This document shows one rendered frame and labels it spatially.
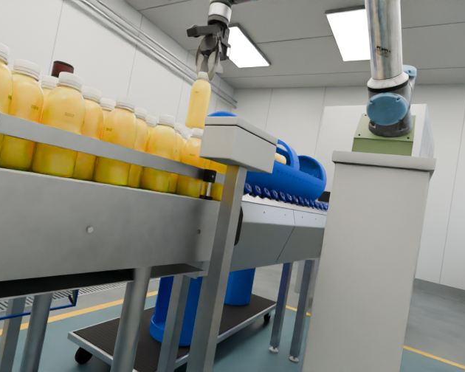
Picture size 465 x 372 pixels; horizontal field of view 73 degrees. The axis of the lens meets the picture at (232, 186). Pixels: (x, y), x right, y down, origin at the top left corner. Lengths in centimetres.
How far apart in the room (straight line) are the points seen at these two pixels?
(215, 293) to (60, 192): 44
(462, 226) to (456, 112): 185
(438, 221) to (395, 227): 492
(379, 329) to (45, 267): 98
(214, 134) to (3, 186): 43
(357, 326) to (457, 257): 497
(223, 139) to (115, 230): 30
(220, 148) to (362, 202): 61
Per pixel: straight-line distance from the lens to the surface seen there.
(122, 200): 66
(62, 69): 123
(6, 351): 135
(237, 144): 72
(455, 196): 612
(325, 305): 122
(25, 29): 444
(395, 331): 121
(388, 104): 110
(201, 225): 83
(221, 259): 80
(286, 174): 141
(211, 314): 84
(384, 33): 106
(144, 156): 70
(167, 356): 138
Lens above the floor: 92
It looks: 2 degrees up
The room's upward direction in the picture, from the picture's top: 10 degrees clockwise
